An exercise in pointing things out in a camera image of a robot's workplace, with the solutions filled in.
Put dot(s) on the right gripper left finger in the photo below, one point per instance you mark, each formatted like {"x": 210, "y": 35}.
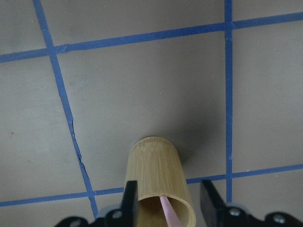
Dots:
{"x": 130, "y": 204}

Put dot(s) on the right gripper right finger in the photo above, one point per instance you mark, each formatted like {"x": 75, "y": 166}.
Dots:
{"x": 211, "y": 204}

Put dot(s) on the pink chopstick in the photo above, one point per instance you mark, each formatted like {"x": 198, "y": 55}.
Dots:
{"x": 169, "y": 213}

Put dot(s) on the bamboo cup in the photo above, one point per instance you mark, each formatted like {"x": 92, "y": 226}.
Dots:
{"x": 155, "y": 164}

